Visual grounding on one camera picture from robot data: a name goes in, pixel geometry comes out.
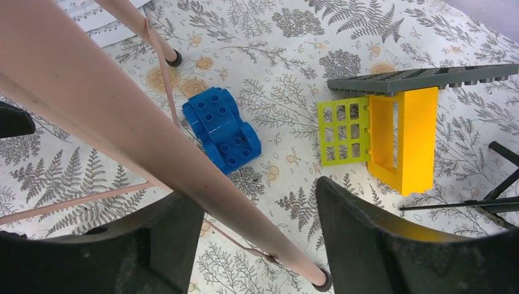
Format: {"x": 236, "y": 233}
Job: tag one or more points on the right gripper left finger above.
{"x": 149, "y": 251}

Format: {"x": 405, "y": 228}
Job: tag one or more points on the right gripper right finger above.
{"x": 370, "y": 250}

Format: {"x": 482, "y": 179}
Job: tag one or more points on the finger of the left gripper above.
{"x": 15, "y": 122}

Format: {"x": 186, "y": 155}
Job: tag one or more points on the pink music stand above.
{"x": 53, "y": 68}

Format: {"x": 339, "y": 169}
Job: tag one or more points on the sheet music page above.
{"x": 103, "y": 28}

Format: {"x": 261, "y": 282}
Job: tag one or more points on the black microphone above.
{"x": 491, "y": 205}

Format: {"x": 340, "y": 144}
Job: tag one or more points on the green toy grid piece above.
{"x": 343, "y": 127}

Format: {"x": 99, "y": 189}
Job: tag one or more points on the yellow toy block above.
{"x": 402, "y": 139}

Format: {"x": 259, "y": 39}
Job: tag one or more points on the blue toy car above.
{"x": 229, "y": 142}

